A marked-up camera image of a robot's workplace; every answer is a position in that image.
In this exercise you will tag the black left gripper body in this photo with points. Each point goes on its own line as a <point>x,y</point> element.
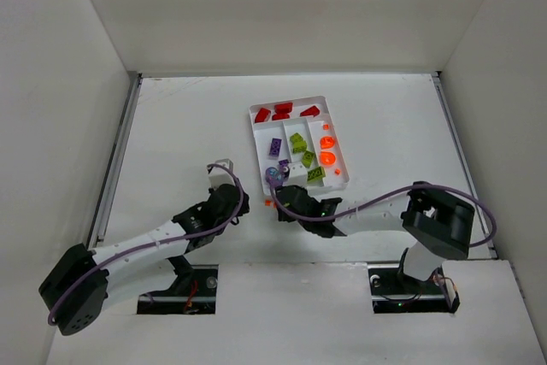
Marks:
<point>233,197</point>

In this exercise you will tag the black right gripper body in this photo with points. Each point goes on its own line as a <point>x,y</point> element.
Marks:
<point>286,201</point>

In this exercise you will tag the small orange lego pieces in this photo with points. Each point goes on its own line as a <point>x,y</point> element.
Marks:
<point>321,139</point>

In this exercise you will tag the purple sloped lego brick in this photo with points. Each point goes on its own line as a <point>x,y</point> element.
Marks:
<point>273,176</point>

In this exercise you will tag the lime green small lego brick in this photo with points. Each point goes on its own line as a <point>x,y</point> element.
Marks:
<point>299,147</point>

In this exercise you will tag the red curved lego brick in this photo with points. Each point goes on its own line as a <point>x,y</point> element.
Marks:
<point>280,117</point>

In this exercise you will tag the small red lego brick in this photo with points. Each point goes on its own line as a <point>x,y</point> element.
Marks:
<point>311,111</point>

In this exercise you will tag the red square lego brick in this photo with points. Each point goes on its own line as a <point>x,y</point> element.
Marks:
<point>283,108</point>

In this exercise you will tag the red flower lego brick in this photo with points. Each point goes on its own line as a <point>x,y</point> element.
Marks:
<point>262,115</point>

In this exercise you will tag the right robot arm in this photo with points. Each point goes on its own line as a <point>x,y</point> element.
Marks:
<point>440,222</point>

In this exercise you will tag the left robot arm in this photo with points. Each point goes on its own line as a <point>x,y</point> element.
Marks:
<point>82,282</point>

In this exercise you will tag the lime lego under purple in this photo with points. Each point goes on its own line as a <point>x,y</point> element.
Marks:
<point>308,158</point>

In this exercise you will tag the white divided sorting tray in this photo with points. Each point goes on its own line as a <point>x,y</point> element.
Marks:
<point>299,105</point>

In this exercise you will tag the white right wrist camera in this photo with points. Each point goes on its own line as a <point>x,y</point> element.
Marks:
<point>297,174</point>

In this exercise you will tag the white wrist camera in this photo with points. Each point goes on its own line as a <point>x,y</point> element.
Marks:
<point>297,174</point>
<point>219,176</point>

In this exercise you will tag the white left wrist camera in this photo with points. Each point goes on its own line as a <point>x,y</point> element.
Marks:
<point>219,176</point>

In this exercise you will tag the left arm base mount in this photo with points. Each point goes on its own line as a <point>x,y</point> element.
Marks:
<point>193,291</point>

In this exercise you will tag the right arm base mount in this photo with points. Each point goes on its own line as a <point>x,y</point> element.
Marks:
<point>393,292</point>

